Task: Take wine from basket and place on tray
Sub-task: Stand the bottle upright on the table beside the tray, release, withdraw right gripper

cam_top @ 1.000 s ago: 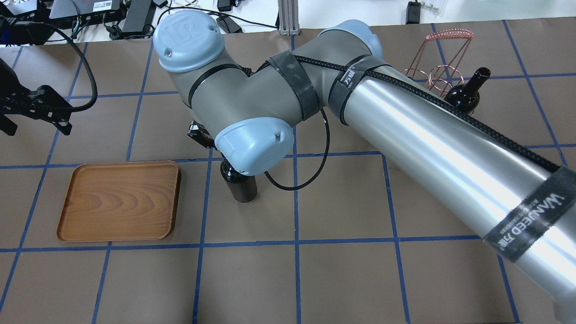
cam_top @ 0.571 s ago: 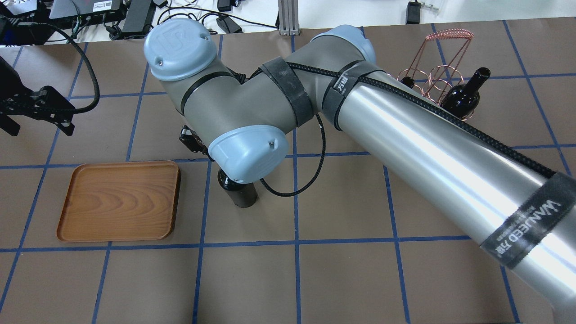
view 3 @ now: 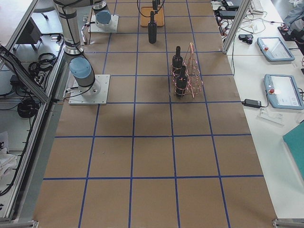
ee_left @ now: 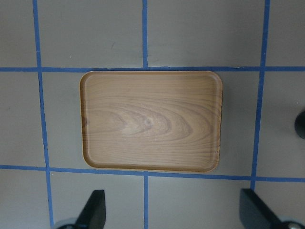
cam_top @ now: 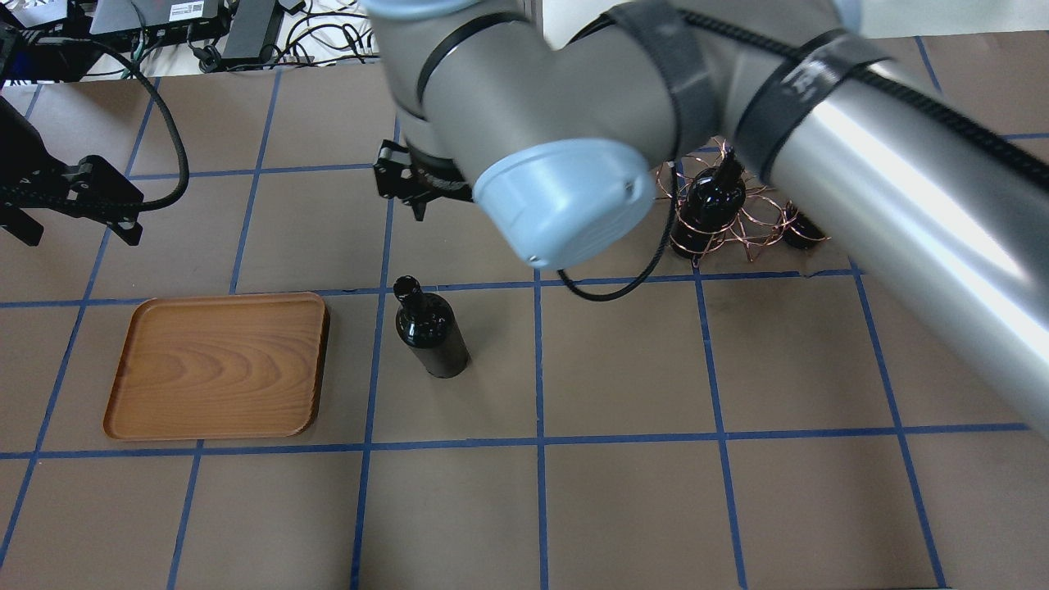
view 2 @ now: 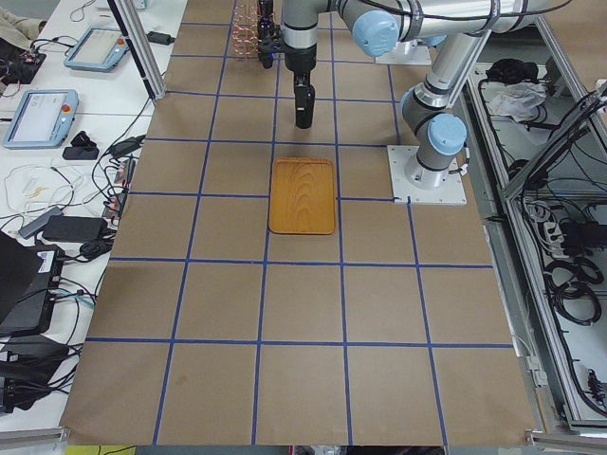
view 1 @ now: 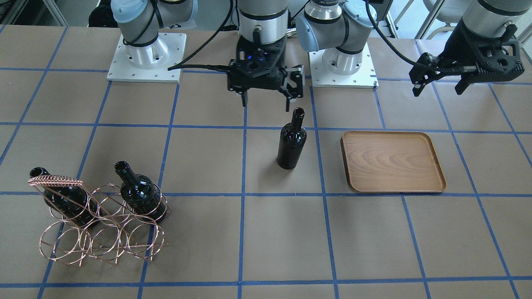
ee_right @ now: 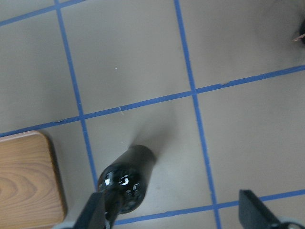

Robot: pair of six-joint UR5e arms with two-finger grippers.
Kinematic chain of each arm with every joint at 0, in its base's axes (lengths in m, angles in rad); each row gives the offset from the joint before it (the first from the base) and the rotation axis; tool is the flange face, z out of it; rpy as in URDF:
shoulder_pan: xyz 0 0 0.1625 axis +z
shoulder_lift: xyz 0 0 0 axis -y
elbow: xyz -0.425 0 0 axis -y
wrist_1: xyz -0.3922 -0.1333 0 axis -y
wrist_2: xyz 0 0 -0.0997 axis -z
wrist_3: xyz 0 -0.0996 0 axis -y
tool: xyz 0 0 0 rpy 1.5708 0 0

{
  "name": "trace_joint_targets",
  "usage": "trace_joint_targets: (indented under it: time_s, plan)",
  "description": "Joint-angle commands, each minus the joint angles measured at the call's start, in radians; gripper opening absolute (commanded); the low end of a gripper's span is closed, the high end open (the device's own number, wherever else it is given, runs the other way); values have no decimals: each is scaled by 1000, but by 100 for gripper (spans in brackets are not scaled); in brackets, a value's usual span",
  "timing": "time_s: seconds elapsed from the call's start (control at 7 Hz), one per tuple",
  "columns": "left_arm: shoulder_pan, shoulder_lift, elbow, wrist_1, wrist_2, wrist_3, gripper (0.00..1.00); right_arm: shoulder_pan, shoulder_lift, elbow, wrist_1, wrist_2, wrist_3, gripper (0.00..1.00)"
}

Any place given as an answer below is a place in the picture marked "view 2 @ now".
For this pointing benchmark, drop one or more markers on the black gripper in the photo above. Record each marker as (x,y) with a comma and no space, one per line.
(300,61)

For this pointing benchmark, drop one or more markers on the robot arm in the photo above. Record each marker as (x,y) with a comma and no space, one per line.
(378,26)

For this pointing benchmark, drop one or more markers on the wooden tray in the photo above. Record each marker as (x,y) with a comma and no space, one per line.
(302,196)

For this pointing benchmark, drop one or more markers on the black power adapter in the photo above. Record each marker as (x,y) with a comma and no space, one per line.
(160,38)

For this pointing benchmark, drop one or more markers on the teach pendant far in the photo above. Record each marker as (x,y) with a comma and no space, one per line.
(100,49)

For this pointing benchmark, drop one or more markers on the teach pendant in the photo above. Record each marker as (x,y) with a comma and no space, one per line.
(100,49)
(42,119)

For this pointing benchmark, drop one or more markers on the teach pendant near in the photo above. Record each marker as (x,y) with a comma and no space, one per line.
(42,119)

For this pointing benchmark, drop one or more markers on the black power brick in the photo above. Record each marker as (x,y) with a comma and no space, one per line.
(73,229)

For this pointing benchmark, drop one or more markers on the black laptop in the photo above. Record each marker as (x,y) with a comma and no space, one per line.
(29,274)

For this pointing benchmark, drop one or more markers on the copper wire bottle basket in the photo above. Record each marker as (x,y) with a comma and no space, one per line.
(244,35)

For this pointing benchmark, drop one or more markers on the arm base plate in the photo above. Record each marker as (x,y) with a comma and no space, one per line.
(413,184)
(407,53)

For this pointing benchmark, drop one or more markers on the aluminium frame post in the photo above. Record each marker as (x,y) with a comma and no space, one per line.
(133,32)

